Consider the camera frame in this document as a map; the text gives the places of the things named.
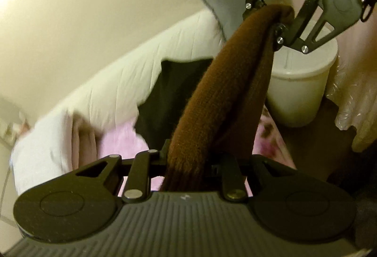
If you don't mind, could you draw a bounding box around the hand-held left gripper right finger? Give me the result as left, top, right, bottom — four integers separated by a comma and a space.
206, 154, 283, 201

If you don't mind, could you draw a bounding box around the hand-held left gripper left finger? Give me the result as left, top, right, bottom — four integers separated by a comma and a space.
75, 142, 170, 203

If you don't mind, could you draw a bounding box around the brown knit sweater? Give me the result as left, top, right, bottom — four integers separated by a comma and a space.
160, 4, 295, 191

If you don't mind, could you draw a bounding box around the grey pillow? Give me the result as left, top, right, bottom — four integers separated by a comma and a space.
193, 0, 251, 43

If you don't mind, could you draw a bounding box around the black garment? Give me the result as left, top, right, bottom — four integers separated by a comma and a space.
132, 58, 214, 152

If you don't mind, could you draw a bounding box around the white plastic bucket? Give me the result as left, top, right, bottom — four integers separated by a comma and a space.
265, 33, 338, 128

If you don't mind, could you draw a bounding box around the white rolled quilt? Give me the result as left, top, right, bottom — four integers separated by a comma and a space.
12, 8, 224, 196

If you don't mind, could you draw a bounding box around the pale plastic cover sheet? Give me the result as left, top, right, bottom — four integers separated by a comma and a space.
325, 39, 377, 153

